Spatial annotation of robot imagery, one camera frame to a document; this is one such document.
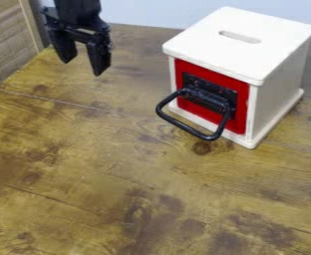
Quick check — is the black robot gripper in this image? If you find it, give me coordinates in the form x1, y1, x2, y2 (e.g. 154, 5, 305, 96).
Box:
41, 0, 114, 76

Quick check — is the red drawer front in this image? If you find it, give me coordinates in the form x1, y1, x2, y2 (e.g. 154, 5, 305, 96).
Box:
174, 59, 249, 134

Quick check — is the wooden slatted panel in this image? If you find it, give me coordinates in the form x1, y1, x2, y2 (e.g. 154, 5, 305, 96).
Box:
0, 0, 44, 83

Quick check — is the white wooden box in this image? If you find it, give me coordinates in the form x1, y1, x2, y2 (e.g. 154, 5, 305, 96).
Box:
162, 7, 311, 148

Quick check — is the black metal drawer handle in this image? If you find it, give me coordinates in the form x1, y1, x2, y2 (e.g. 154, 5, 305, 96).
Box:
155, 87, 234, 142

